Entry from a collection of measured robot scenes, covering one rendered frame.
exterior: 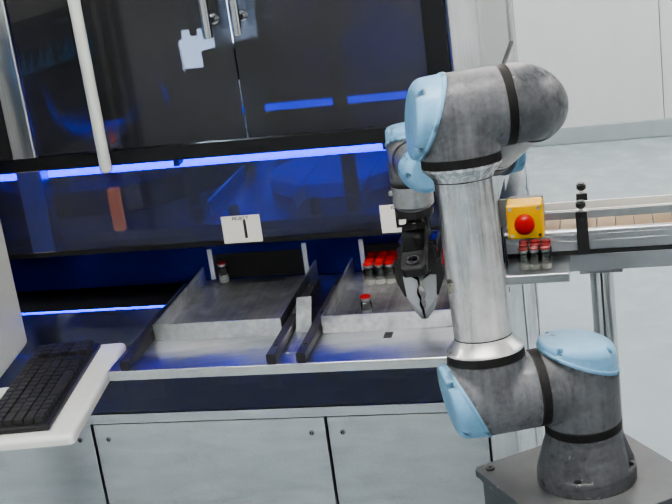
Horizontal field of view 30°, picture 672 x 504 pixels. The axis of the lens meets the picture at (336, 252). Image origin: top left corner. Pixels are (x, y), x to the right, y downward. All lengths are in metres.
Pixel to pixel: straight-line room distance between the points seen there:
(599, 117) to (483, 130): 5.46
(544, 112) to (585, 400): 0.42
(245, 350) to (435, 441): 0.57
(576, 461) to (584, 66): 5.35
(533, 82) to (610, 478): 0.60
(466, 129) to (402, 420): 1.12
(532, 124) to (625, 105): 5.42
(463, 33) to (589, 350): 0.83
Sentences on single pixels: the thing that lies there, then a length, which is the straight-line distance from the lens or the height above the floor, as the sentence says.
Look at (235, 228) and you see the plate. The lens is 2.65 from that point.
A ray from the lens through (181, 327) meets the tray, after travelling 2.47.
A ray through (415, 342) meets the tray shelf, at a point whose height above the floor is 0.88.
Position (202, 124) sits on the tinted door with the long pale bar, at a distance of 2.62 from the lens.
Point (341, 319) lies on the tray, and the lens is 2.38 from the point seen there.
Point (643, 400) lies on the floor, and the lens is 4.05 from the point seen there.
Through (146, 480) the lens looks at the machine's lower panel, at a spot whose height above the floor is 0.43.
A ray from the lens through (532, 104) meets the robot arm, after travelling 1.77.
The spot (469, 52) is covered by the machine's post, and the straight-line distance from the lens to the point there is 2.47.
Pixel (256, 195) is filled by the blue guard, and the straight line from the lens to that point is 2.62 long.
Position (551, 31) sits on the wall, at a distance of 7.12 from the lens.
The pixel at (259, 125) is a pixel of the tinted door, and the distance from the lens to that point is 2.58.
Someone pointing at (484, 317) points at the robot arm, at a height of 1.09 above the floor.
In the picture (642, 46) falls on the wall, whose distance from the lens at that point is 7.14.
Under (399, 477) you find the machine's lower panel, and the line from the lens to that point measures 2.81.
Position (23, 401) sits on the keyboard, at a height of 0.83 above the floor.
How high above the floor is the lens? 1.75
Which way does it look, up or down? 18 degrees down
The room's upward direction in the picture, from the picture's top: 8 degrees counter-clockwise
